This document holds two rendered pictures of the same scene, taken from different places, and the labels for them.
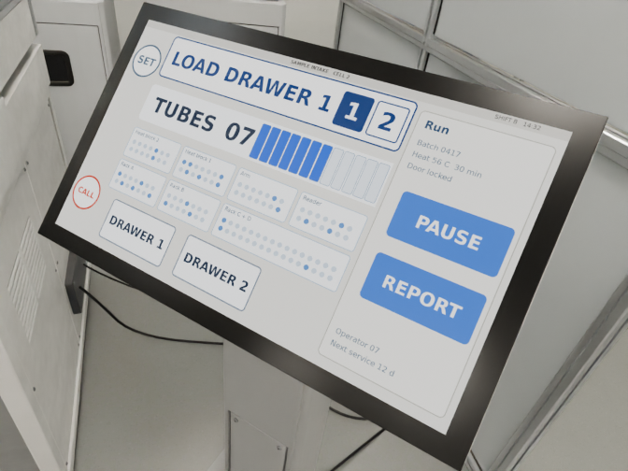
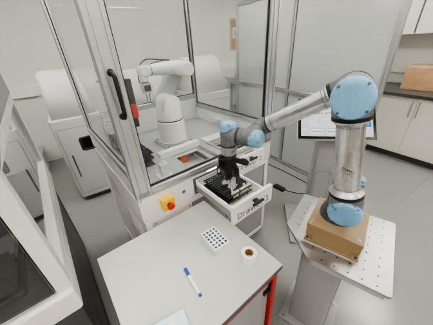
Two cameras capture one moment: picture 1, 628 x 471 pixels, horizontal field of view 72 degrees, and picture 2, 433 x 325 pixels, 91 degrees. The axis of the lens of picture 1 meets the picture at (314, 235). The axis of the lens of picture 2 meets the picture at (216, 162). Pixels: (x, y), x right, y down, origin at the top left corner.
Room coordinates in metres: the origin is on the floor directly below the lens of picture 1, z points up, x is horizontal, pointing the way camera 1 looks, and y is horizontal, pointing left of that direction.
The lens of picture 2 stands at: (-0.85, 1.25, 1.61)
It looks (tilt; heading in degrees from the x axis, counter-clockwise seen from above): 30 degrees down; 347
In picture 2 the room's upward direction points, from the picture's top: 4 degrees counter-clockwise
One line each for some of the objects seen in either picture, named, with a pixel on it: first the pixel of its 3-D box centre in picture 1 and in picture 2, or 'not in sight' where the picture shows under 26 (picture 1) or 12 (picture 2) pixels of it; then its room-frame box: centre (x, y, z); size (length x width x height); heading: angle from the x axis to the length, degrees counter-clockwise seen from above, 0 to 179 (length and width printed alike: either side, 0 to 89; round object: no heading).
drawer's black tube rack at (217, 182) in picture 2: not in sight; (227, 187); (0.12, 0.96, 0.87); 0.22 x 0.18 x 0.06; 24
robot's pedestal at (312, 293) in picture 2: not in sight; (318, 276); (-0.26, 0.53, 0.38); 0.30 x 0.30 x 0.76; 38
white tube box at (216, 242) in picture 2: not in sight; (214, 240); (-0.15, 1.11, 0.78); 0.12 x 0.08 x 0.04; 22
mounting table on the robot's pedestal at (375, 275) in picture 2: not in sight; (334, 240); (-0.27, 0.52, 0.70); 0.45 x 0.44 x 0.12; 38
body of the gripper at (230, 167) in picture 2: not in sight; (227, 165); (0.00, 0.99, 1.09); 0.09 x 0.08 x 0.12; 114
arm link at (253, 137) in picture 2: not in sight; (250, 136); (-0.06, 0.90, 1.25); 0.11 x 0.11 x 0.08; 45
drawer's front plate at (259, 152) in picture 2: not in sight; (249, 160); (0.36, 0.72, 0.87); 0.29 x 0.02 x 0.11; 114
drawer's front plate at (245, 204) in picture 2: not in sight; (252, 203); (-0.06, 0.88, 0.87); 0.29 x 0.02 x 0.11; 114
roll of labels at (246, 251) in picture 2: not in sight; (249, 255); (-0.28, 0.99, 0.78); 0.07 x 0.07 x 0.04
